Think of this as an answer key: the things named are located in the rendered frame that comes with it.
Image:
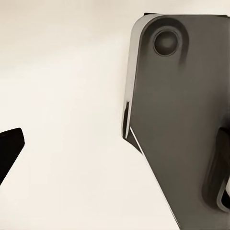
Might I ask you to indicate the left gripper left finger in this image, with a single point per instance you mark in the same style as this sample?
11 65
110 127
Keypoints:
11 144

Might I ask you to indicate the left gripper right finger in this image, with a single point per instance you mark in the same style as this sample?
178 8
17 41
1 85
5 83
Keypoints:
223 142

